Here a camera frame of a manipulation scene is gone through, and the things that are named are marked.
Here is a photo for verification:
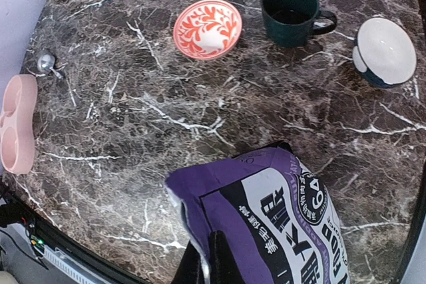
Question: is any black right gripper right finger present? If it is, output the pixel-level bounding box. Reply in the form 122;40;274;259
209;231;246;284

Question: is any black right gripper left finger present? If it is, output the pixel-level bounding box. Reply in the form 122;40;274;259
172;243;204;284

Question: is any purple pet food bag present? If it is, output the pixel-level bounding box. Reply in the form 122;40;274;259
166;142;350;283

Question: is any pink double pet bowl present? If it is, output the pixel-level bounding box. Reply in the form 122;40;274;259
1;74;38;174

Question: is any silver metal scoop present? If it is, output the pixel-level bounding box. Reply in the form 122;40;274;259
37;52;64;79

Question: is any green circuit board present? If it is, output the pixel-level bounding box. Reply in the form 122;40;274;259
29;234;45;256

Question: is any red patterned white bowl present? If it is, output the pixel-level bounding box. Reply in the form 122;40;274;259
173;0;242;61

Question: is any dark green mug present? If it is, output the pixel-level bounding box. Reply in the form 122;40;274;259
260;0;337;48

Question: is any blue and white bowl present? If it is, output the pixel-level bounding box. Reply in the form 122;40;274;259
352;17;417;88

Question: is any white slotted cable duct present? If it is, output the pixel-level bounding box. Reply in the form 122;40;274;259
43;246;134;284

